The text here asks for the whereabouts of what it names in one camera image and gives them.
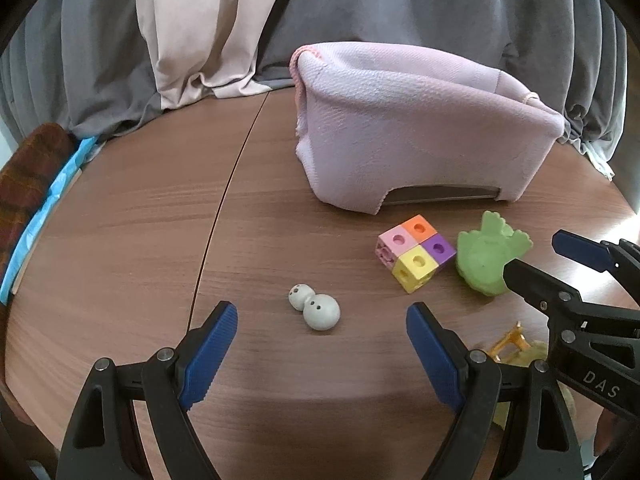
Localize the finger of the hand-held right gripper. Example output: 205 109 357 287
551 229 640 306
502 257 640 328

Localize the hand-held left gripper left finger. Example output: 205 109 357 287
55 301 238 480

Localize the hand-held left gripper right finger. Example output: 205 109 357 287
406 302 583 480

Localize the yellow plush toy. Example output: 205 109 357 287
492 340 577 428

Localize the green dinosaur toy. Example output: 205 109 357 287
456 210 534 297

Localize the orange hair clip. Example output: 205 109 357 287
482 321 531 363

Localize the multicoloured block cube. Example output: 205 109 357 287
376 214 457 295

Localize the grey snowman toy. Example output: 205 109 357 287
288 282 342 333

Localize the pink fabric basket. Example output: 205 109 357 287
289 42 566 216

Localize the person's right hand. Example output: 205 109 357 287
594 402 640 468

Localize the blue plastic strip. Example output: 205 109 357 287
0 136 98 303

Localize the red plaid cushion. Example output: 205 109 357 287
0 122 76 281

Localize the grey curtain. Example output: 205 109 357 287
0 0 631 181

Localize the beige curtain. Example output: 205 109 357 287
135 0 306 111

